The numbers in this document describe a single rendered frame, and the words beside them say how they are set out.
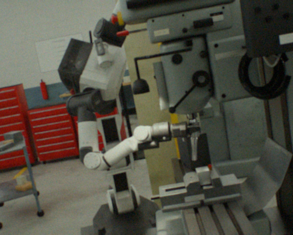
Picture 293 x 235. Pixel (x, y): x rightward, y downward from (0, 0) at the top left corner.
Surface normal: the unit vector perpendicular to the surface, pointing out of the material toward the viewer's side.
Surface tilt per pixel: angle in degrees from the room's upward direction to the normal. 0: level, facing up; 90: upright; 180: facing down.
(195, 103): 117
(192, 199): 90
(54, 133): 90
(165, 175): 90
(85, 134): 70
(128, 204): 103
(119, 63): 86
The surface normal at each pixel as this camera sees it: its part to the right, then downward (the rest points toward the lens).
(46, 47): 0.00, 0.17
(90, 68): 0.06, -0.40
